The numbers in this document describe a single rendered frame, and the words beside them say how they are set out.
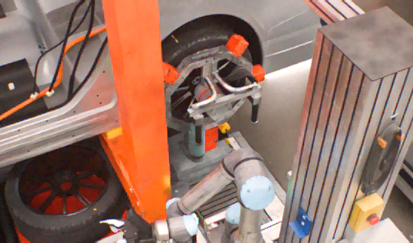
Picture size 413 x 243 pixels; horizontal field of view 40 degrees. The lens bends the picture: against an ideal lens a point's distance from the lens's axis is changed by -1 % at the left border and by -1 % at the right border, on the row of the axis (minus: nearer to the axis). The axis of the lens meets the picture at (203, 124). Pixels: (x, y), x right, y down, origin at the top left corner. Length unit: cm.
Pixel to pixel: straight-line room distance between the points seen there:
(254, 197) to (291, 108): 239
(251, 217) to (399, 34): 85
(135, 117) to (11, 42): 142
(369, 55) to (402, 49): 10
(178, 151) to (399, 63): 230
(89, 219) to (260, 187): 134
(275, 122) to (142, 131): 192
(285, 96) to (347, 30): 276
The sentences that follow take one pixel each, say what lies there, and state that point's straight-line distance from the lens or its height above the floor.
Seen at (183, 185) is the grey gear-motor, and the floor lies 41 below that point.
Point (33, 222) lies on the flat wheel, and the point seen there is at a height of 50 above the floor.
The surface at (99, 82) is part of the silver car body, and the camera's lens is 288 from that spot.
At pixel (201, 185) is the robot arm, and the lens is 214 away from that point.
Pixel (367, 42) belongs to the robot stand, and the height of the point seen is 203.
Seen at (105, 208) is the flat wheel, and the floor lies 50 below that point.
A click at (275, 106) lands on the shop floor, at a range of 429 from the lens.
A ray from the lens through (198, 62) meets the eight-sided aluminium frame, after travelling 291.
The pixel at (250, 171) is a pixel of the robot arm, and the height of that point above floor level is 146.
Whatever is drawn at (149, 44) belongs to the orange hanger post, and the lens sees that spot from 212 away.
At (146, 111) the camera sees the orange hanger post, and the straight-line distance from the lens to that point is 233.
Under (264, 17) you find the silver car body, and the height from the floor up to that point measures 119.
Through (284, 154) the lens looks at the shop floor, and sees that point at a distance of 397.
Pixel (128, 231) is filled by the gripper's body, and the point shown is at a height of 125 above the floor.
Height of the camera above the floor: 299
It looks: 46 degrees down
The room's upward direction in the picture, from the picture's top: straight up
